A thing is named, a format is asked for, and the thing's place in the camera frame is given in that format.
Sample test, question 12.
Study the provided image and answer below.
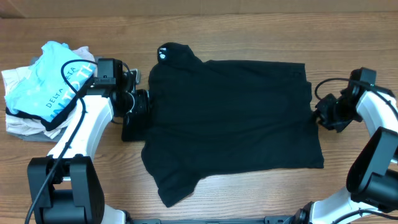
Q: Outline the black t-shirt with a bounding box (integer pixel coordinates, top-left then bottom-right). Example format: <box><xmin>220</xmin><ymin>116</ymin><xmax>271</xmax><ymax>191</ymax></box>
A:
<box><xmin>122</xmin><ymin>42</ymin><xmax>324</xmax><ymax>207</ymax></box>

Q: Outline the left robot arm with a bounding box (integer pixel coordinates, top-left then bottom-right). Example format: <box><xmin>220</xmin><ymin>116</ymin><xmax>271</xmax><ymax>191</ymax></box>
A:
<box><xmin>24</xmin><ymin>58</ymin><xmax>149</xmax><ymax>223</ymax></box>

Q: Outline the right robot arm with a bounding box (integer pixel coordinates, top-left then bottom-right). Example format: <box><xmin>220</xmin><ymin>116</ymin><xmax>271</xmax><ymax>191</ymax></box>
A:
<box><xmin>285</xmin><ymin>67</ymin><xmax>397</xmax><ymax>224</ymax></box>

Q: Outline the light blue folded shirt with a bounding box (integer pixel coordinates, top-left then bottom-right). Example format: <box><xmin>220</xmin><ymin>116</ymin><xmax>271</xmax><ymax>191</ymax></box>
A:
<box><xmin>5</xmin><ymin>41</ymin><xmax>96</xmax><ymax>122</ymax></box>

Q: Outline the grey folded shirt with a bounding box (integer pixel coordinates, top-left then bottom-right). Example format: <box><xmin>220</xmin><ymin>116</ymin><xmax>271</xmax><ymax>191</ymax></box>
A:
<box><xmin>1</xmin><ymin>55</ymin><xmax>96</xmax><ymax>142</ymax></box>

